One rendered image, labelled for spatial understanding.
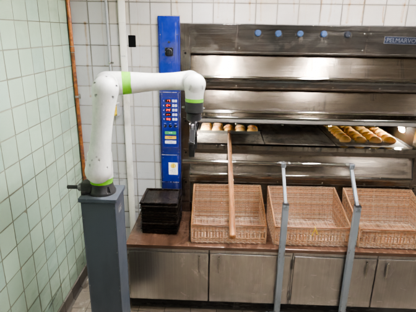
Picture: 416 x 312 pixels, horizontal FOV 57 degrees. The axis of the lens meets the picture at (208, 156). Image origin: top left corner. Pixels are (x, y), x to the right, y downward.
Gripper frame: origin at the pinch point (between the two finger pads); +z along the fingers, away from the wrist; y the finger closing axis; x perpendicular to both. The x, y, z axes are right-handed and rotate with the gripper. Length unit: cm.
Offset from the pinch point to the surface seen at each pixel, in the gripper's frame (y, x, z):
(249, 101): -104, 34, -8
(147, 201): -67, -39, 64
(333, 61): -107, 95, -41
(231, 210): 17.8, 21.8, 24.5
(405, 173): -104, 163, 44
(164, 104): -99, -31, -3
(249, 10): -104, 29, -74
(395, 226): -87, 155, 84
